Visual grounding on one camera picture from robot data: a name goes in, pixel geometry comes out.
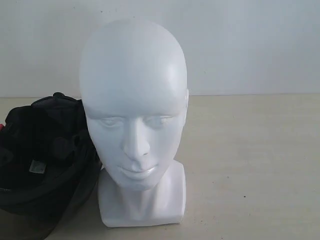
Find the white mannequin head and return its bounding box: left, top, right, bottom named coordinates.
left=79, top=18, right=189, bottom=228

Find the black helmet with visor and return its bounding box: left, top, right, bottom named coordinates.
left=0, top=92, right=102, bottom=240

